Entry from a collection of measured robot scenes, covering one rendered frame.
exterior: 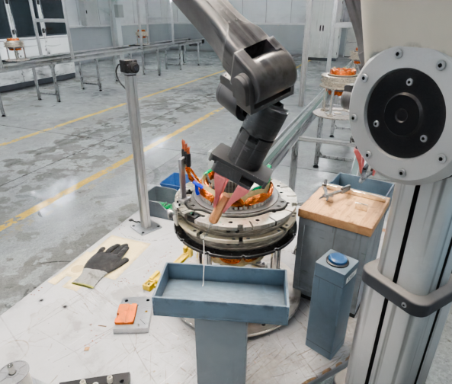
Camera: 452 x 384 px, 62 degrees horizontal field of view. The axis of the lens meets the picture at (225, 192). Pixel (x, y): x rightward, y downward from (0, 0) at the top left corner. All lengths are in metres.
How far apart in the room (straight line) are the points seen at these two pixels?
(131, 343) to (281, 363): 0.37
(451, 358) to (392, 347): 1.64
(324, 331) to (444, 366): 1.33
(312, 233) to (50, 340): 0.73
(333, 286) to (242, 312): 0.25
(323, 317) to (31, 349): 0.72
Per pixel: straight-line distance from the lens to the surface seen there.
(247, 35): 0.56
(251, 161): 0.59
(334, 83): 3.02
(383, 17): 0.46
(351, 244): 1.01
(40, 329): 1.16
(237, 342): 0.78
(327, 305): 0.92
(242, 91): 0.52
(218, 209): 0.65
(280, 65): 0.53
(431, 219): 0.54
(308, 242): 1.05
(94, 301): 1.19
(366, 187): 1.26
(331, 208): 1.03
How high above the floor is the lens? 1.53
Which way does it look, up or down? 26 degrees down
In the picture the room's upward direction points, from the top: straight up
